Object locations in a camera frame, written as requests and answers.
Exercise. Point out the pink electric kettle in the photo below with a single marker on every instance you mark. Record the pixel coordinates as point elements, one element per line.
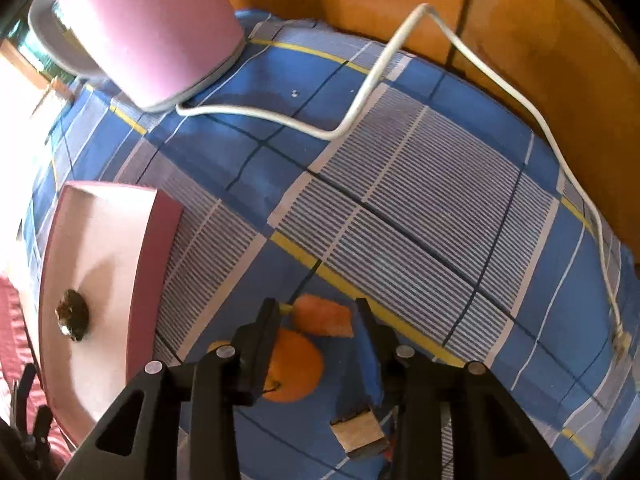
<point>158,52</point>

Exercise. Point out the blue plaid tablecloth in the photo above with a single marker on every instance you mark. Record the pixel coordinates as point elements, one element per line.
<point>440,208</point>

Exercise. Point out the orange tangerine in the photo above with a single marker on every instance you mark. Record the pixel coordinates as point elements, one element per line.
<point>294,370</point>

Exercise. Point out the orange carrot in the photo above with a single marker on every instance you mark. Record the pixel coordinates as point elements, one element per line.
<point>316,316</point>

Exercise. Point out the dark brown lumpy fruit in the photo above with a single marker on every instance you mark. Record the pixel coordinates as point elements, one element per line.
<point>72,315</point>

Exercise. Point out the pink shallow tray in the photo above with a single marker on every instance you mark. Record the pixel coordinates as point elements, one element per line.
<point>109,242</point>

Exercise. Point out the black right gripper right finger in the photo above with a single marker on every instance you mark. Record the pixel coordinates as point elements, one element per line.
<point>376,345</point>

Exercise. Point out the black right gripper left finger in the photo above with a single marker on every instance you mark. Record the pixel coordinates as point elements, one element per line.
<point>254,344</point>

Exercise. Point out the cut dark-skinned vegetable piece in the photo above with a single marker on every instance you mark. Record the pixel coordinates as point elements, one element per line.
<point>359,433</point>

